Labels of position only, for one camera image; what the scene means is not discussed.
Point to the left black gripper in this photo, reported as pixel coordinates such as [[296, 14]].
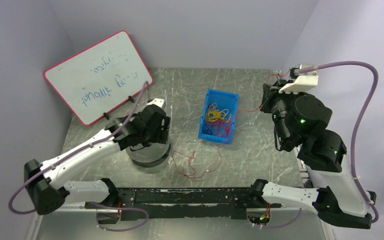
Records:
[[163, 124]]

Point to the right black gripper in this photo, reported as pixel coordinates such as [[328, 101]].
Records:
[[267, 98]]

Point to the grey cable spool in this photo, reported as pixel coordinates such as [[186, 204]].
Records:
[[149, 156]]

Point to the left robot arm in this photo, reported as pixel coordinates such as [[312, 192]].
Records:
[[49, 182]]

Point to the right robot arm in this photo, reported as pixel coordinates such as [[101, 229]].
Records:
[[300, 121]]

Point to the blue plastic bin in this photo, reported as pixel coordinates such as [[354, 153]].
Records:
[[217, 121]]

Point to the pink framed whiteboard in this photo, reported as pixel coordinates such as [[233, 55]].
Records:
[[100, 78]]

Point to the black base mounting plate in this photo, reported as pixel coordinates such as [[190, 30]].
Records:
[[175, 203]]

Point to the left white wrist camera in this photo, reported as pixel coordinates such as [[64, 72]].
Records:
[[159, 102]]

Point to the aluminium rail frame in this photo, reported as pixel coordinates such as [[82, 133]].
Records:
[[197, 163]]

